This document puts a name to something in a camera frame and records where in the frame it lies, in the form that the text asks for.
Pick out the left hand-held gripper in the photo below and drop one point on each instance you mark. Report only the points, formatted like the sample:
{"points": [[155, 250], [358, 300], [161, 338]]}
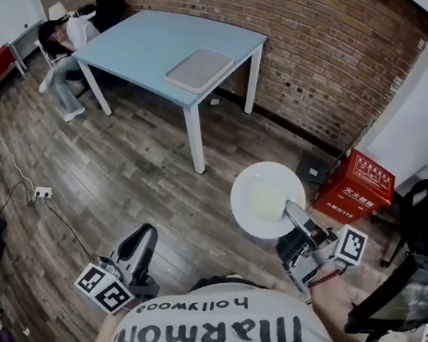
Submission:
{"points": [[105, 287]]}

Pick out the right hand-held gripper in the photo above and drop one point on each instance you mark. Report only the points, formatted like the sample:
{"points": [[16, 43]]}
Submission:
{"points": [[308, 247]]}

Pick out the white plate item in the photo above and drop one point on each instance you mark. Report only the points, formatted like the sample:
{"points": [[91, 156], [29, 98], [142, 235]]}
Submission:
{"points": [[258, 197]]}

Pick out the person's left forearm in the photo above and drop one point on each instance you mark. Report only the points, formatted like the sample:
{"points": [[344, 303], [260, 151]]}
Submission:
{"points": [[103, 336]]}

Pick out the person's right forearm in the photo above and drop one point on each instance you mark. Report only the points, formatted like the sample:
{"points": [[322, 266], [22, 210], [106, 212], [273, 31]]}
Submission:
{"points": [[331, 305]]}

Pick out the black flat floor scale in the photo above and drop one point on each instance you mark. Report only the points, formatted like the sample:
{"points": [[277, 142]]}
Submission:
{"points": [[311, 167]]}

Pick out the red fire extinguisher box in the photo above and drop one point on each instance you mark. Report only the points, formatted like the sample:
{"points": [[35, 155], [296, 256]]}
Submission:
{"points": [[356, 188]]}

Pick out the thin metal rod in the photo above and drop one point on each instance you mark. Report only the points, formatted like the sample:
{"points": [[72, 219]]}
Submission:
{"points": [[348, 147]]}

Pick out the white power strip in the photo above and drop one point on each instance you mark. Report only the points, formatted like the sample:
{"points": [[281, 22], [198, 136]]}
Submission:
{"points": [[44, 192]]}

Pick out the person's white printed t-shirt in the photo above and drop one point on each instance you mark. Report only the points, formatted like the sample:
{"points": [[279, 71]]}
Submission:
{"points": [[237, 331]]}

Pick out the black monitor on stand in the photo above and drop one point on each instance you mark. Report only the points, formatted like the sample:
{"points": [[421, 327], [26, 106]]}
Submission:
{"points": [[406, 301]]}

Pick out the white grey tray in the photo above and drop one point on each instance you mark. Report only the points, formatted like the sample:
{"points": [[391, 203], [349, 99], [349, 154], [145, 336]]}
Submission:
{"points": [[197, 70]]}

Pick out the light blue table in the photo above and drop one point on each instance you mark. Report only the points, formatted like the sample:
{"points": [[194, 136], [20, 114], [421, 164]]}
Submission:
{"points": [[144, 50]]}

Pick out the white shelf unit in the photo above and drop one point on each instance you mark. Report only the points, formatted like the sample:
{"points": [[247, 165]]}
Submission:
{"points": [[25, 39]]}

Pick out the white chair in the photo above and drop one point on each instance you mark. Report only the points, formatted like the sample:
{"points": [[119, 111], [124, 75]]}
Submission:
{"points": [[57, 11]]}

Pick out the white wall socket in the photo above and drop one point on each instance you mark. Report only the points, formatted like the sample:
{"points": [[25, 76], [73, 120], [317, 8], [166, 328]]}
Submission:
{"points": [[214, 102]]}

